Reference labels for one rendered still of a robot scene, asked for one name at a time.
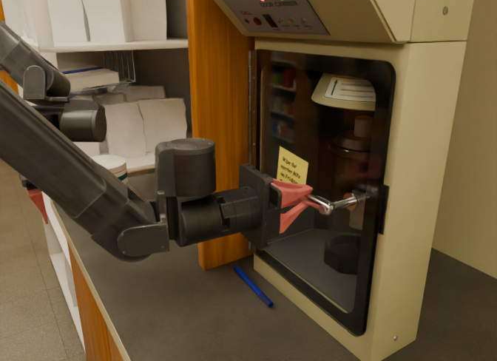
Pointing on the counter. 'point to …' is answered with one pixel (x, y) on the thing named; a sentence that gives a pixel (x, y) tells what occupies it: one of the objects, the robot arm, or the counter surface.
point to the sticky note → (291, 168)
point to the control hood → (350, 14)
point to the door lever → (325, 207)
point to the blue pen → (254, 287)
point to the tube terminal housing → (401, 165)
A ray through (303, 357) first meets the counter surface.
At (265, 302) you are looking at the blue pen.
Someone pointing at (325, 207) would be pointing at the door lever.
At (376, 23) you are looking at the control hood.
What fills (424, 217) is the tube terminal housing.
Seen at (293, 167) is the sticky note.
